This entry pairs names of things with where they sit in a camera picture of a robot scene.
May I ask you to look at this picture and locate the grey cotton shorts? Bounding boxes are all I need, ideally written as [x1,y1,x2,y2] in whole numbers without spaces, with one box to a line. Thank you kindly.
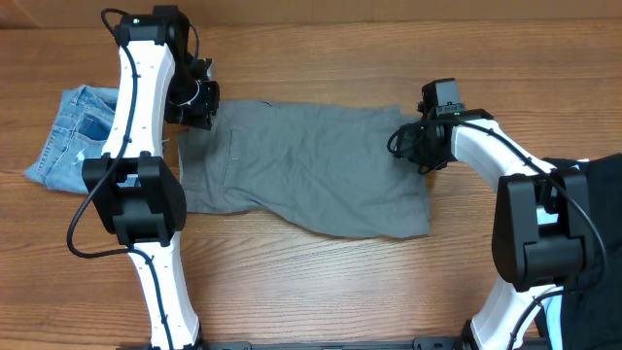
[178,101,431,238]

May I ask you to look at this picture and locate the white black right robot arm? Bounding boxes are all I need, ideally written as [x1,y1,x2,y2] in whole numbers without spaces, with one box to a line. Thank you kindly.
[387,110,604,349]

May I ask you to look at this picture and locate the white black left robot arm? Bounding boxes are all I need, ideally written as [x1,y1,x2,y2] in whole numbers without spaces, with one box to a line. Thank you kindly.
[82,5,220,349]

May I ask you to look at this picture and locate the folded blue denim shorts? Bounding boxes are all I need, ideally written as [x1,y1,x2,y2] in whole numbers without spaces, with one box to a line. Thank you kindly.
[24,85,118,194]

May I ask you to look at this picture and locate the light blue garment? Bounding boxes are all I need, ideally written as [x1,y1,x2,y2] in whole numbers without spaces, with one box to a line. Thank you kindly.
[544,296,563,350]

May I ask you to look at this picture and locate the black garment pile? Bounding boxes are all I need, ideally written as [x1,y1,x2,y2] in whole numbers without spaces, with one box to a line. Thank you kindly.
[534,153,622,350]

